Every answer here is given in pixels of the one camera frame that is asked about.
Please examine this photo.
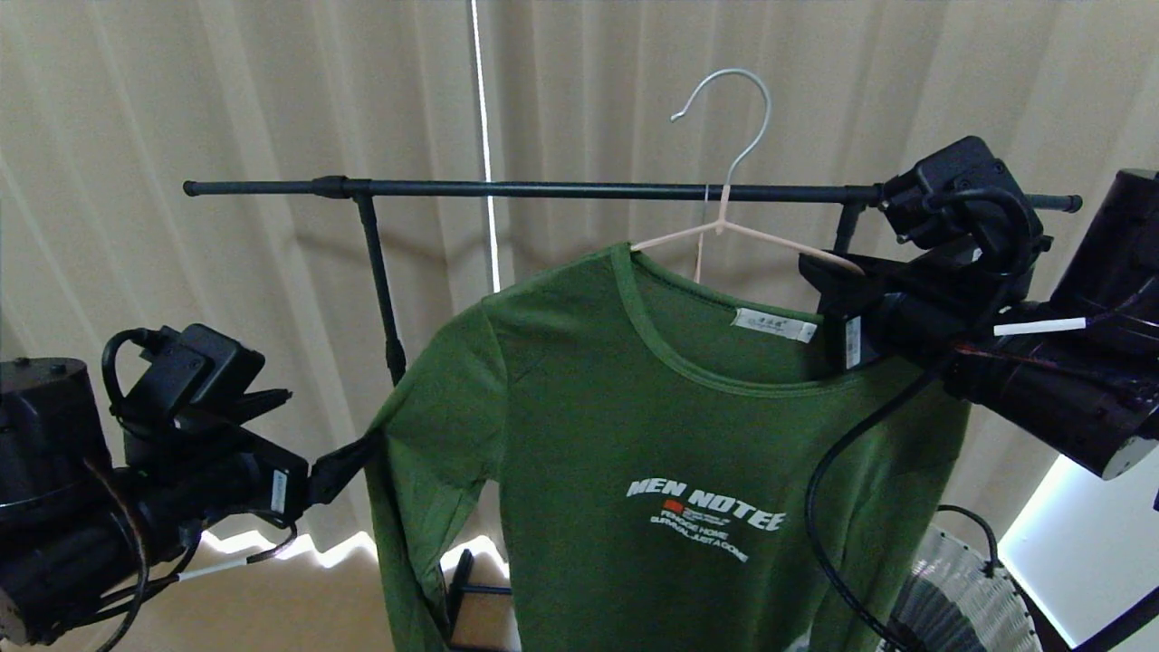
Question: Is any pink clothes hanger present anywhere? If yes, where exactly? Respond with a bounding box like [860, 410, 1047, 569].
[693, 184, 714, 286]
[629, 68, 867, 275]

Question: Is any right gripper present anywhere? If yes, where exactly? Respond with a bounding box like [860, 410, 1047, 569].
[818, 261, 1026, 374]

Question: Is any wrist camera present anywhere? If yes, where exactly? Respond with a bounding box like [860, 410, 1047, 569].
[101, 324, 268, 445]
[876, 136, 1053, 277]

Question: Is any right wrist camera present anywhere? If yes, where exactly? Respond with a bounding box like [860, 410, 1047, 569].
[876, 136, 1053, 277]

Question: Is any white laundry basket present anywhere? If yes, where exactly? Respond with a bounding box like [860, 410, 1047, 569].
[883, 505, 1042, 652]

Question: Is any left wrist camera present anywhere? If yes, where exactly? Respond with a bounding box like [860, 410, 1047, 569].
[101, 324, 268, 445]

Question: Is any green printed sleeveless shirt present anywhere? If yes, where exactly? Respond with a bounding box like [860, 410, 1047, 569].
[367, 243, 970, 652]

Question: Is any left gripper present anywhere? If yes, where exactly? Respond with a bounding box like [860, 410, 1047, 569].
[120, 388, 388, 546]

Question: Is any black clothes rack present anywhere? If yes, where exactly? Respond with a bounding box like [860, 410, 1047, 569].
[183, 175, 1083, 652]

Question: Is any beige curtain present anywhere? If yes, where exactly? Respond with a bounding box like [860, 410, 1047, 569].
[0, 0, 1159, 580]

